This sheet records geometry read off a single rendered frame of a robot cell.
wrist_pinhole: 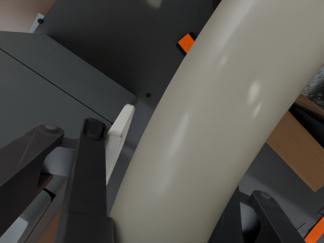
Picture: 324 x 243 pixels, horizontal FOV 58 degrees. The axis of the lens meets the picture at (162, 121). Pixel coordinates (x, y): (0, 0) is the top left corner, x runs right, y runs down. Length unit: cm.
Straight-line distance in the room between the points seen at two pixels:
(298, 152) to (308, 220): 37
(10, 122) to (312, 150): 89
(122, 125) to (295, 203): 116
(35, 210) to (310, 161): 90
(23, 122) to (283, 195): 100
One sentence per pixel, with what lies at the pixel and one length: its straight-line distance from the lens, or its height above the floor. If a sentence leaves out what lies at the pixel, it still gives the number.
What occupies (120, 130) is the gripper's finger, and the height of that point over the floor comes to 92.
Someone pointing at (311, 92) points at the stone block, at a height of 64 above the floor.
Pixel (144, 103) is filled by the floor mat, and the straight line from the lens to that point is 108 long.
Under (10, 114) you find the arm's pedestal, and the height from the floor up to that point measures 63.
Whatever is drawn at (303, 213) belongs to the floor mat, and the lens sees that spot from 132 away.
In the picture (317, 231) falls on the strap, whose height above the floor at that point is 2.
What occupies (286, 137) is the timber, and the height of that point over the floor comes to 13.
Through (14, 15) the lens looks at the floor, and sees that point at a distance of 122.
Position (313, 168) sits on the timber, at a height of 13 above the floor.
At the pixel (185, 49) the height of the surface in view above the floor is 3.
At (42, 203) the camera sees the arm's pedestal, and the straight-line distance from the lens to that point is 39.
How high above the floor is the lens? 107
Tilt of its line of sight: 75 degrees down
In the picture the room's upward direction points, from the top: 166 degrees counter-clockwise
